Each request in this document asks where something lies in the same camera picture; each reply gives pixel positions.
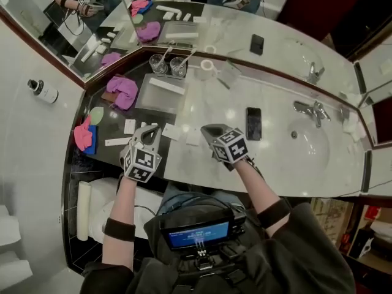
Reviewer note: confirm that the chrome faucet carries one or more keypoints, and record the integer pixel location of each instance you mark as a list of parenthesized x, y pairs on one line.
[(315, 112)]

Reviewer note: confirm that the large wall mirror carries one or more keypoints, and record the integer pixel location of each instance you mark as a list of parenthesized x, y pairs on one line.
[(275, 26)]

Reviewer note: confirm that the person's right forearm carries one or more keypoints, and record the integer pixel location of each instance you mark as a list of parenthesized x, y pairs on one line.
[(260, 188)]

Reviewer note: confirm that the white plastic bag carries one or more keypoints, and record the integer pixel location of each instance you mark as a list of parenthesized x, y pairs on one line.
[(381, 230)]

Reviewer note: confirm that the black box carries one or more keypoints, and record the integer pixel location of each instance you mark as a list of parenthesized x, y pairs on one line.
[(358, 243)]

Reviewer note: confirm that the brown cloth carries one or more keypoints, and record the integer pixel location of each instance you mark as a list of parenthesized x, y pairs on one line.
[(107, 97)]

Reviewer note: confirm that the white toothbrush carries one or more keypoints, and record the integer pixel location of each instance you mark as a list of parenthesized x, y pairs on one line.
[(168, 54), (190, 57)]

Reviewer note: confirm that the green pen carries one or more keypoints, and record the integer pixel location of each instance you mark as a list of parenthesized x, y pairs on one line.
[(223, 83)]

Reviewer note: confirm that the cardboard box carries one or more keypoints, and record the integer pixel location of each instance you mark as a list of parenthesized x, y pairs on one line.
[(330, 219)]

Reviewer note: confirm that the printed card with green edge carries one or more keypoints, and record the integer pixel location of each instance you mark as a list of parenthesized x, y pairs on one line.
[(229, 72)]

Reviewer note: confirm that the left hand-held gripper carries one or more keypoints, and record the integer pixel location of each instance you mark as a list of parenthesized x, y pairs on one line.
[(141, 164)]

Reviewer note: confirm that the angled side wall mirror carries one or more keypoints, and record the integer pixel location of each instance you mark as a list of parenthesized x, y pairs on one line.
[(376, 72), (36, 17)]

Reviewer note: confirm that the person's blue jeans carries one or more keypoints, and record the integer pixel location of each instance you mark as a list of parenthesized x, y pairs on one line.
[(180, 194)]

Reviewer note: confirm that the white tape roll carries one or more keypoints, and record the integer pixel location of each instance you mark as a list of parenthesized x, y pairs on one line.
[(203, 70)]

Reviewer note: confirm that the white sink basin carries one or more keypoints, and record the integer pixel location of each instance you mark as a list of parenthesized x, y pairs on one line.
[(309, 155)]

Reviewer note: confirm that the black smartphone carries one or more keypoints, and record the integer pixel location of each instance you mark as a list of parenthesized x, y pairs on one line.
[(254, 123)]

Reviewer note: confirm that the black forearm band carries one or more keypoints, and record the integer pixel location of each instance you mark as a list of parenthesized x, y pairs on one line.
[(274, 213), (119, 229)]

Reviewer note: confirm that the cream paper roll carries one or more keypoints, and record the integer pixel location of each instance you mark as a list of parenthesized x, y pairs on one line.
[(83, 210)]

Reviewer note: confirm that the person's dark jacket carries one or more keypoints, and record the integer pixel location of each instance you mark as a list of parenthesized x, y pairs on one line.
[(300, 256)]

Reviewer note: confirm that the red box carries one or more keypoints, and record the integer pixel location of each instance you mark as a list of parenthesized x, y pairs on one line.
[(372, 213)]

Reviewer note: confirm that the white toilet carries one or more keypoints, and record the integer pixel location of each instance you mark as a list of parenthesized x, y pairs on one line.
[(98, 201)]

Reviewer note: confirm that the blue cloth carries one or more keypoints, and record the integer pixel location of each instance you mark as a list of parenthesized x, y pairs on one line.
[(93, 145)]

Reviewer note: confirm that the clear drinking glass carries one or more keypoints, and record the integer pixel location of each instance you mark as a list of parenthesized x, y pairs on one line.
[(157, 66), (177, 69)]

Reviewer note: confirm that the clear acrylic tray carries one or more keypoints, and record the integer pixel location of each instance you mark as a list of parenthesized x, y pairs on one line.
[(159, 103)]

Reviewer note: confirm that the white crumpled tissue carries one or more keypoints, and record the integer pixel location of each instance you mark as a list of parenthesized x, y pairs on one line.
[(352, 125)]

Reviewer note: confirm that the pink cloth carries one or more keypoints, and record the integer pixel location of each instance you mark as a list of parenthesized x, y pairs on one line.
[(82, 136)]

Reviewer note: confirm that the purple towel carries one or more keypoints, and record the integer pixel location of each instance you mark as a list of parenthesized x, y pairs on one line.
[(122, 90)]

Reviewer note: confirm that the white bottle with black cap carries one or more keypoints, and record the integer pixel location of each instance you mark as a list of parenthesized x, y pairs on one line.
[(47, 93)]

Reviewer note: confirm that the person's left forearm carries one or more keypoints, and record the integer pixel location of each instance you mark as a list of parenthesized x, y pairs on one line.
[(122, 201)]

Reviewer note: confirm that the black chest-mounted monitor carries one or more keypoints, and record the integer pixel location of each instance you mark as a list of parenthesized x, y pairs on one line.
[(199, 234)]

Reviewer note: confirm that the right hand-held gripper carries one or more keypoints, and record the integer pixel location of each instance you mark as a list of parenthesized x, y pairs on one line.
[(231, 147)]

